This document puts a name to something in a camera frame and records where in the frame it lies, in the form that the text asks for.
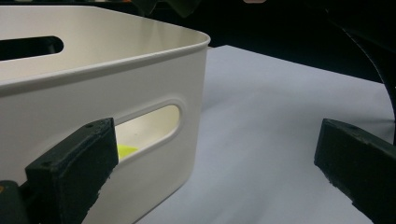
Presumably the yellow plastic shuttlecock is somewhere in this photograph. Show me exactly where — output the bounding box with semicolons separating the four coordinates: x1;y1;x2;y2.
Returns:
117;144;139;161

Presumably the dark curved object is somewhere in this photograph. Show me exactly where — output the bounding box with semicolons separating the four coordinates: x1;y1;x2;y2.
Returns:
323;0;396;144

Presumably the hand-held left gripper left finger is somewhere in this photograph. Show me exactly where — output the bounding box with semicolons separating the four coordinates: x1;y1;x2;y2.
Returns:
20;117;120;224

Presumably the white plastic storage bin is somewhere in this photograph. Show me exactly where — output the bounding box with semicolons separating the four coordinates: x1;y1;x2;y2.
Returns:
0;5;211;224

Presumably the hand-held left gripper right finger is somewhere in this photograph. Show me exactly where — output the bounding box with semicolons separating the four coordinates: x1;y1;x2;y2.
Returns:
314;118;396;224

